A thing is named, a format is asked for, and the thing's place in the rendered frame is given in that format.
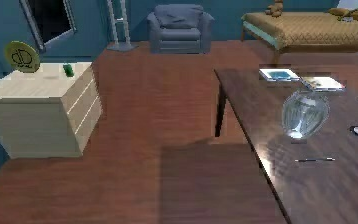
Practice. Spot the yellow round plate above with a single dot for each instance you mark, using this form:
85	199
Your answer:
22	57

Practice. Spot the dark wooden table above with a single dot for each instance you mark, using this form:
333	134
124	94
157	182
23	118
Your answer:
313	173

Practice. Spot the grey ladder stand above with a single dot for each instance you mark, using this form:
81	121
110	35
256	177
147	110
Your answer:
119	26

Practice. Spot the blue cover book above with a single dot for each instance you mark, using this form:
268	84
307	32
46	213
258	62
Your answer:
279	74

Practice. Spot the clear glass vase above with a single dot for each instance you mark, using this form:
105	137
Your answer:
304	115

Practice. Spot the black pen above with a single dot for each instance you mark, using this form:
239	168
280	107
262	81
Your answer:
315	160

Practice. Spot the cream chest of drawers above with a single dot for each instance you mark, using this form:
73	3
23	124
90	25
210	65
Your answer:
37	110

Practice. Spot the pale cover book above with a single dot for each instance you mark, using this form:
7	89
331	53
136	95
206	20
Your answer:
323	83

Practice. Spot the small green bottle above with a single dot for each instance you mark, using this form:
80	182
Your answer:
68	70

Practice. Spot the dark framed window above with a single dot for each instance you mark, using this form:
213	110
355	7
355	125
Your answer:
50	20

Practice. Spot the grey blue armchair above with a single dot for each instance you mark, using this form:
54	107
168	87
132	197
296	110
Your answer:
179	30

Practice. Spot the brown teddy bear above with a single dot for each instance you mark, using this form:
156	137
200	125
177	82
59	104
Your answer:
275	9

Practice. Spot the tan bed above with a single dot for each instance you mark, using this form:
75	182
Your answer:
307	31

